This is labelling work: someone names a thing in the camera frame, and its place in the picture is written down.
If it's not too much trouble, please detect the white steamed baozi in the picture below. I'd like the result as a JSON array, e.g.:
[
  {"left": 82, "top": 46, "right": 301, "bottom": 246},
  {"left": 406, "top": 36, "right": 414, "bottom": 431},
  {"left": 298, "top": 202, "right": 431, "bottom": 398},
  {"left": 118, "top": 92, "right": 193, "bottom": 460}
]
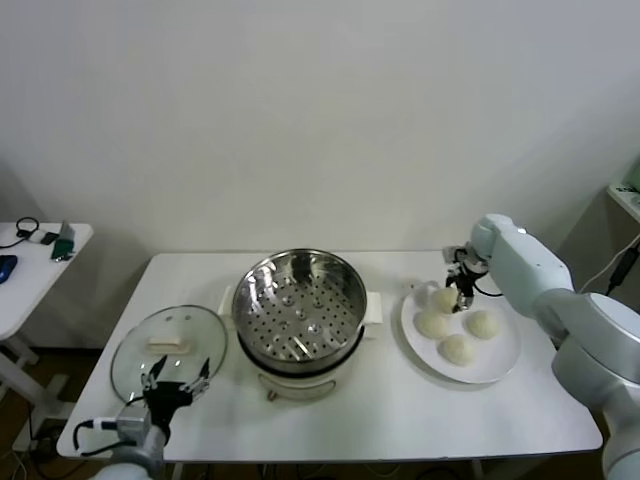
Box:
[
  {"left": 415, "top": 310, "right": 454, "bottom": 341},
  {"left": 431, "top": 288, "right": 459, "bottom": 316},
  {"left": 465, "top": 308, "right": 502, "bottom": 341},
  {"left": 437, "top": 333, "right": 477, "bottom": 367}
]

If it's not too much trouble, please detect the pale green appliance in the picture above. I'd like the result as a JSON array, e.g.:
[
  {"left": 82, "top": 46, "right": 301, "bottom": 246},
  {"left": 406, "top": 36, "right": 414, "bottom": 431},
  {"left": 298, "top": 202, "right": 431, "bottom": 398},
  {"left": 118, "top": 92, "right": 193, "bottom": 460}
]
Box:
[{"left": 624, "top": 155, "right": 640, "bottom": 194}]

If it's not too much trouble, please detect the glass pot lid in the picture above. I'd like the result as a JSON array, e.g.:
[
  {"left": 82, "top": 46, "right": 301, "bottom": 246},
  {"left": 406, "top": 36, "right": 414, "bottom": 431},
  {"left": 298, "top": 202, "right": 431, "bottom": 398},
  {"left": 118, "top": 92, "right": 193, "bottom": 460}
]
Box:
[{"left": 110, "top": 304, "right": 229, "bottom": 406}]

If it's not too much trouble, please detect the white hanging cable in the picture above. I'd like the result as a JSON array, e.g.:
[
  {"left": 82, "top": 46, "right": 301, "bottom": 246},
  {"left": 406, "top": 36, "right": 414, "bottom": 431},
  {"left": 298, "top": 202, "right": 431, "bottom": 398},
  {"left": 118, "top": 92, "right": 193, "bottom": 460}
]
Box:
[{"left": 578, "top": 239, "right": 635, "bottom": 295}]

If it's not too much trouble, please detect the white round plate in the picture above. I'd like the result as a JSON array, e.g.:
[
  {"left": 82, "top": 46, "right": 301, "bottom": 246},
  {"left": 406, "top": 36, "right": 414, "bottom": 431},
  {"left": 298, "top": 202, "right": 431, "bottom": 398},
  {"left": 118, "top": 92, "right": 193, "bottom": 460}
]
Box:
[{"left": 399, "top": 279, "right": 521, "bottom": 385}]

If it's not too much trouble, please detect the stainless steel steamer basket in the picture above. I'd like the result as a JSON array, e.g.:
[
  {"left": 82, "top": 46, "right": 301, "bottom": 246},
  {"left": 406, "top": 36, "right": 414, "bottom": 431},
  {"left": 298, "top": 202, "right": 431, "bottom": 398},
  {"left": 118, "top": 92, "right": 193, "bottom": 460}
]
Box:
[{"left": 218, "top": 248, "right": 384, "bottom": 375}]

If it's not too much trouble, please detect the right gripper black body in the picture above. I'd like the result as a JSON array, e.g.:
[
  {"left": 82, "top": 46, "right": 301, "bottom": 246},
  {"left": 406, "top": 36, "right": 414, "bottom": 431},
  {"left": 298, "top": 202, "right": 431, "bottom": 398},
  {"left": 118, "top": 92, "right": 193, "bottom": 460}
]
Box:
[{"left": 453, "top": 272, "right": 480, "bottom": 301}]

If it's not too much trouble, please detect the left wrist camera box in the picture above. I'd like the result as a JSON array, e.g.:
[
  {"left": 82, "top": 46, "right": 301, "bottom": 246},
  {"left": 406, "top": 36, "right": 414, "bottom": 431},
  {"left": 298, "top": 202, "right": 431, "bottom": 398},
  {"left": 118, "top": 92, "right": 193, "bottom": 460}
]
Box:
[{"left": 115, "top": 404, "right": 153, "bottom": 442}]

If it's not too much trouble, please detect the white electric pot base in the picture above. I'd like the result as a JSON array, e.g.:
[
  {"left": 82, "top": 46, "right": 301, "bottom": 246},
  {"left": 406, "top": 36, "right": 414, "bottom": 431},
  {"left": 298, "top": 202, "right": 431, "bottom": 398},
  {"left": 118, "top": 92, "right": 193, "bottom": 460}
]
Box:
[{"left": 227, "top": 319, "right": 382, "bottom": 403}]

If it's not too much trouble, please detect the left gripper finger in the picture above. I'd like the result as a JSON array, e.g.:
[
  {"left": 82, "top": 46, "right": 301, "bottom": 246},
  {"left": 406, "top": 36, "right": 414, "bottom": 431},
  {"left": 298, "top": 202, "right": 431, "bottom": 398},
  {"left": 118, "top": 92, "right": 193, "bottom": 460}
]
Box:
[
  {"left": 139, "top": 355, "right": 169, "bottom": 396},
  {"left": 182, "top": 358, "right": 211, "bottom": 396}
]

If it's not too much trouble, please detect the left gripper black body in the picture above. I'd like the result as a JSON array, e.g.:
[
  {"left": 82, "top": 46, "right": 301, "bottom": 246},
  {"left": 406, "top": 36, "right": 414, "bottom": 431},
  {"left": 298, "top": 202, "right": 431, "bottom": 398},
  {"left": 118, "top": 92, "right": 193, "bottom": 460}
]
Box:
[{"left": 141, "top": 378, "right": 196, "bottom": 432}]

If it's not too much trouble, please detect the green object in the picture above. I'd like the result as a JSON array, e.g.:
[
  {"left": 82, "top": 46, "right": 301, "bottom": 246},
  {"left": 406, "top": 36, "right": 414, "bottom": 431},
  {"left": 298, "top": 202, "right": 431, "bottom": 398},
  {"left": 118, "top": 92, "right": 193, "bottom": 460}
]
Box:
[{"left": 50, "top": 238, "right": 76, "bottom": 264}]

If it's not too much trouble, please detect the black looped cable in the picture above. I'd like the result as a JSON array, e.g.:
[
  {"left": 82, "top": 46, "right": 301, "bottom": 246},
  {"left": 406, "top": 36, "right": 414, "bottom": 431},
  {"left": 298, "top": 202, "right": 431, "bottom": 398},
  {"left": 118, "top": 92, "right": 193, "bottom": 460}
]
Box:
[{"left": 0, "top": 217, "right": 41, "bottom": 250}]

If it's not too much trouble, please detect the black power adapter with cable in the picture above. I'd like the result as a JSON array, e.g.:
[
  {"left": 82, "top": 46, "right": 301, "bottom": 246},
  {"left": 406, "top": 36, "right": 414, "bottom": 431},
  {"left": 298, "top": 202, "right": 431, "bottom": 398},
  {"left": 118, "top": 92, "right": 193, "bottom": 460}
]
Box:
[{"left": 606, "top": 247, "right": 640, "bottom": 297}]

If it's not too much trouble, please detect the white side table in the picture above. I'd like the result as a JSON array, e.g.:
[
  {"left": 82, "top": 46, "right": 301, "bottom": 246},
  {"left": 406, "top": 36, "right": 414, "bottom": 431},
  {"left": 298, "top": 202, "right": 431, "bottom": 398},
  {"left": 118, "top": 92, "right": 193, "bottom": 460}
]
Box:
[{"left": 0, "top": 222, "right": 95, "bottom": 416}]

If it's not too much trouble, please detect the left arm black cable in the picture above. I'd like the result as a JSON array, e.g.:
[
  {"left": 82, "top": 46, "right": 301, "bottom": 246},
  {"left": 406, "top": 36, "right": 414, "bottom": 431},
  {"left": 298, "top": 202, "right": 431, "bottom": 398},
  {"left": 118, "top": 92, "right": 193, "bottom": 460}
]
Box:
[{"left": 73, "top": 393, "right": 151, "bottom": 457}]

